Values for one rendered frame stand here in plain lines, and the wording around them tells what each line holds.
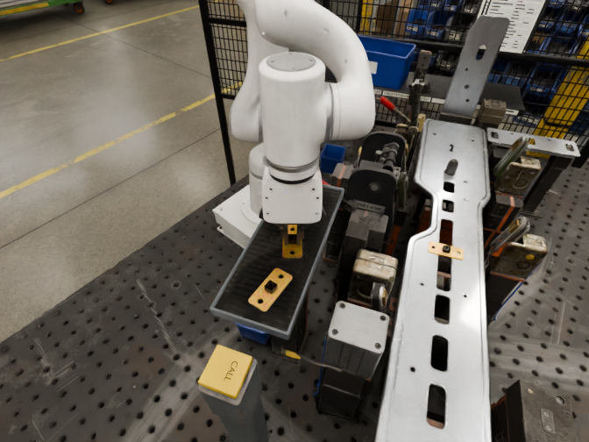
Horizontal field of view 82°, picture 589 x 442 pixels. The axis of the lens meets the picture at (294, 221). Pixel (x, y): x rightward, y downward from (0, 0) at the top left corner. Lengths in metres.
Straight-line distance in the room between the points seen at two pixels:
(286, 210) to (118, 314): 0.79
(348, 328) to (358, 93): 0.38
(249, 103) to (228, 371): 0.65
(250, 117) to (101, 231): 1.80
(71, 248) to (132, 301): 1.38
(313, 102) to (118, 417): 0.91
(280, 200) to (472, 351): 0.49
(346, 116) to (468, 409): 0.55
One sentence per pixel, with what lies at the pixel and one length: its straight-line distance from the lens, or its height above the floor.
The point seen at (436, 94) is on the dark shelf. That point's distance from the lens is 1.59.
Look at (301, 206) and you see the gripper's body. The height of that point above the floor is 1.28.
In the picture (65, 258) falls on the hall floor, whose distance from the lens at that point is 2.54.
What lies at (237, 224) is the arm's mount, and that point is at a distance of 1.21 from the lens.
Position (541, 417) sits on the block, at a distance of 0.78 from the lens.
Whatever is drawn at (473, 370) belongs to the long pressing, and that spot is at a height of 1.00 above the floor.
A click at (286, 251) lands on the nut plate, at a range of 0.65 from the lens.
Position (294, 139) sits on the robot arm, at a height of 1.42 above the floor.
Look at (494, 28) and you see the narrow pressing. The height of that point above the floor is 1.31.
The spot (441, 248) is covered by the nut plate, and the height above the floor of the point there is 1.00.
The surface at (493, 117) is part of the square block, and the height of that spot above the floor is 1.03.
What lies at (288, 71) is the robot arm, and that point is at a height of 1.50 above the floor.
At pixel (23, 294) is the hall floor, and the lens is 2.49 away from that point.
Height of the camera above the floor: 1.67
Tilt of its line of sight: 46 degrees down
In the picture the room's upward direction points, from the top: straight up
